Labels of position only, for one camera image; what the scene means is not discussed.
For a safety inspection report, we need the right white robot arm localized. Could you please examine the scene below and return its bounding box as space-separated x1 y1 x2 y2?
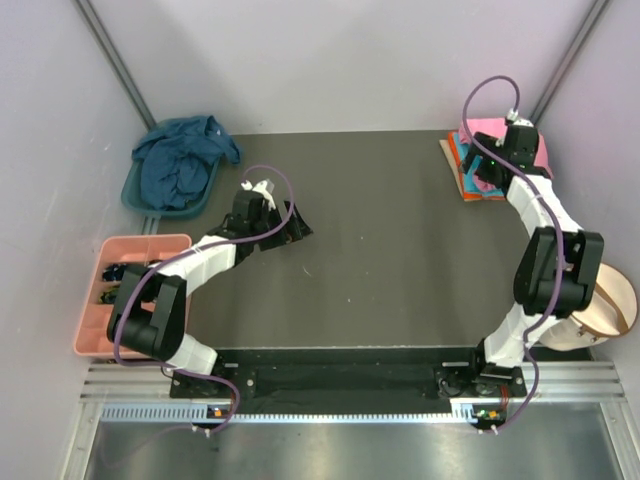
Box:
463 123 604 396

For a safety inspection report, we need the purple cable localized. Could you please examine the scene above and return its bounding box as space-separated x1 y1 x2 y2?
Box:
113 164 297 434
460 74 566 434

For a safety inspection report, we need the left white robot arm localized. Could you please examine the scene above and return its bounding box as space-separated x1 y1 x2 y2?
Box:
106 190 313 397

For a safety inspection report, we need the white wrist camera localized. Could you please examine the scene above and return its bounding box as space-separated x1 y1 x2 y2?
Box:
241 179 276 210
495 108 534 146

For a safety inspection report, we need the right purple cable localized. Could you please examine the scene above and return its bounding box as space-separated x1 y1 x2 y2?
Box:
460 74 566 434

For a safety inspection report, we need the teal plastic basket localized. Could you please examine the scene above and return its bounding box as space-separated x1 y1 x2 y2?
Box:
120 117 224 219

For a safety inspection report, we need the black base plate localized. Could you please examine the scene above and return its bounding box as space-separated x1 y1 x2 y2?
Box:
168 348 533 401

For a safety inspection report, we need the folded beige t shirt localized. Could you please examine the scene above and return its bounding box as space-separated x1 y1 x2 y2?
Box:
439 140 504 202

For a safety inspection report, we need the folded orange t shirt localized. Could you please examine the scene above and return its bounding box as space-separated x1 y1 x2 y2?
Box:
442 131 504 201

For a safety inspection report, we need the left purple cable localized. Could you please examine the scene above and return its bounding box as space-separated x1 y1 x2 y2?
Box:
113 164 297 434

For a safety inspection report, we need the dark patterned item front left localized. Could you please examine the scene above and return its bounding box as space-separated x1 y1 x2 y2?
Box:
98 285 119 305

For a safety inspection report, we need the dark blue t shirt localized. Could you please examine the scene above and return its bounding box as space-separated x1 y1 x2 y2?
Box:
131 114 244 211

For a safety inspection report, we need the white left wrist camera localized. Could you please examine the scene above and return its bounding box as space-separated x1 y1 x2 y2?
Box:
241 179 276 210

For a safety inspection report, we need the grey slotted cable duct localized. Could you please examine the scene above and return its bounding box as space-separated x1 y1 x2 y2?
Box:
100 403 501 426

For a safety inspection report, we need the folded turquoise t shirt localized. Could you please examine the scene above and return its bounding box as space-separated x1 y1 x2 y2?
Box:
449 132 504 196

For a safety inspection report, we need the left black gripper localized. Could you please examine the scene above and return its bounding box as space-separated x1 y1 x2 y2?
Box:
249 199 311 251

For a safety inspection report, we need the pink compartment tray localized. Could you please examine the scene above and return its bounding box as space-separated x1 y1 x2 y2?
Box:
74 234 192 359

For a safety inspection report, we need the pink t shirt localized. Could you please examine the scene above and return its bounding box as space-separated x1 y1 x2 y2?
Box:
458 117 553 178

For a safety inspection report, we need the dark patterned item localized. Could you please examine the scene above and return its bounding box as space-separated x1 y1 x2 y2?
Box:
102 263 127 282
98 285 119 305

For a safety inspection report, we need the dark patterned item back left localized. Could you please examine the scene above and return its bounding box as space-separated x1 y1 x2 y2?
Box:
102 263 127 282

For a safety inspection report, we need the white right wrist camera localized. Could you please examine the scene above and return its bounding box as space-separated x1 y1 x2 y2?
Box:
495 108 534 146

